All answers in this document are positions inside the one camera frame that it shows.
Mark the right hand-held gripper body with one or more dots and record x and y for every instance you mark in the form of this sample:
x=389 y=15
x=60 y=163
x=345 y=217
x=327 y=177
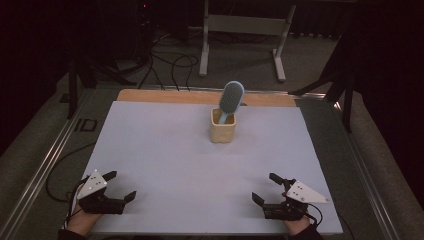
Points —
x=285 y=210

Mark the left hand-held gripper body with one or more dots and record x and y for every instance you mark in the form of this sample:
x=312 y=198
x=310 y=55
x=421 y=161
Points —
x=100 y=203

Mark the beige square cup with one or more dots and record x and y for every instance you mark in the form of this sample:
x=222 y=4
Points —
x=221 y=133

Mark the light blue hairbrush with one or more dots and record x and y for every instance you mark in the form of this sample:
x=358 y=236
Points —
x=231 y=96

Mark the person's right hand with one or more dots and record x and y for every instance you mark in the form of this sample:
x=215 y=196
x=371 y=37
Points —
x=297 y=226

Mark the person's left hand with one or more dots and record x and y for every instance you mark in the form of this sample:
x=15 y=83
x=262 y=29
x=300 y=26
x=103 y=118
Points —
x=81 y=224

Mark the white table mat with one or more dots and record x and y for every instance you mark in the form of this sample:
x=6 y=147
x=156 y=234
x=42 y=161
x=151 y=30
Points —
x=166 y=133

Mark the black tripod stand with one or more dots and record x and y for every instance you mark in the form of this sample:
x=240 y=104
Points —
x=72 y=86

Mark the black angled stand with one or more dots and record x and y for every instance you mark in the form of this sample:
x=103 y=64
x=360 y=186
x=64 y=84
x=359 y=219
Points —
x=346 y=93

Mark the metal floor rail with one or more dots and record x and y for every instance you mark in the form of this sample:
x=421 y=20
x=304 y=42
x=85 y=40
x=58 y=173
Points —
x=370 y=186
x=43 y=170

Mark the white metal stand frame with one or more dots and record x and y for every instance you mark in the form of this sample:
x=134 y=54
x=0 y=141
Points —
x=246 y=25

